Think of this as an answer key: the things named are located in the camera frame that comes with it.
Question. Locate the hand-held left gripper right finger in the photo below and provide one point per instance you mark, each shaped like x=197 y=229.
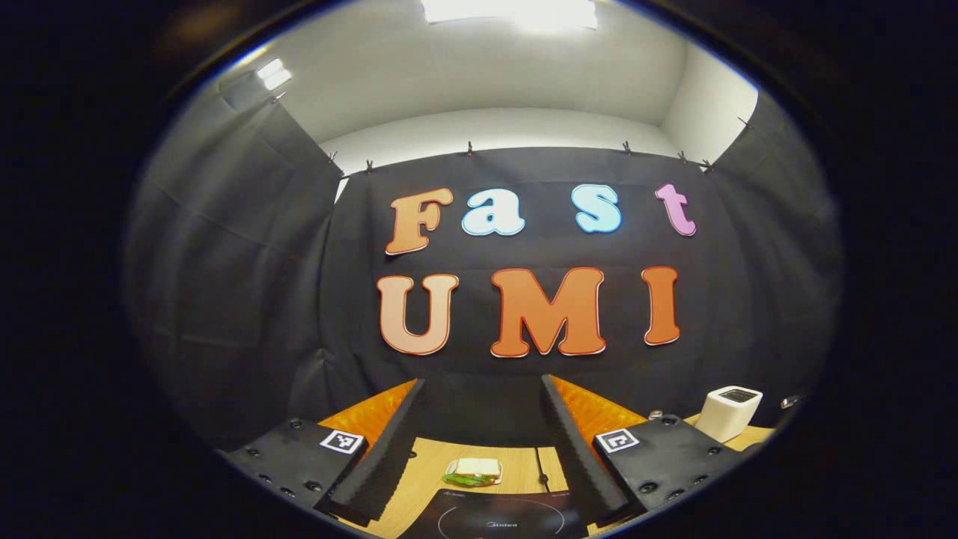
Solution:
x=572 y=449

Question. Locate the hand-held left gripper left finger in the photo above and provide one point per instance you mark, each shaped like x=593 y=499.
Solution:
x=389 y=457

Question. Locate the black induction cooktop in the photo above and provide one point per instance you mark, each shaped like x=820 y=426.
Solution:
x=486 y=516

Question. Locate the sandwich on white plate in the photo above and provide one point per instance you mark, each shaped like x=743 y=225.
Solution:
x=477 y=469

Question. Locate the white toaster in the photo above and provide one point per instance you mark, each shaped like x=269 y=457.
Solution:
x=726 y=415

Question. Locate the row of black clips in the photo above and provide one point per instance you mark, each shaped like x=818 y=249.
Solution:
x=469 y=147

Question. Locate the small ceiling light panel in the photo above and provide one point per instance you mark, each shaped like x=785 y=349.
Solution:
x=274 y=73

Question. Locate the large ceiling light panel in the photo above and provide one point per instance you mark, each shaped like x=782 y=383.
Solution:
x=509 y=11

